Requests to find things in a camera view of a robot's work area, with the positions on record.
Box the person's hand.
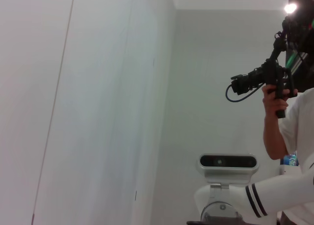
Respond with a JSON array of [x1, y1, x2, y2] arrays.
[[262, 84, 299, 115]]

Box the black video camera rig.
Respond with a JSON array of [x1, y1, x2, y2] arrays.
[[230, 16, 299, 119]]

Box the person's bare forearm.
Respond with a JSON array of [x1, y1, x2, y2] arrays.
[[263, 109, 289, 161]]

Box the person in white shirt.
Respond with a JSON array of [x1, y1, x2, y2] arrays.
[[279, 87, 314, 225]]

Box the blue printed poster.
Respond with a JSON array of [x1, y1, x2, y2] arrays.
[[283, 153, 299, 167]]

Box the bright ceiling lamp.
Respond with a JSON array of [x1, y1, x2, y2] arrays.
[[284, 3, 298, 15]]

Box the blue camera cable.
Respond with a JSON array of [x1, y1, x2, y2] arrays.
[[225, 83, 261, 103]]

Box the silver robot head camera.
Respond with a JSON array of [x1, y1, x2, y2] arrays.
[[196, 153, 258, 185]]

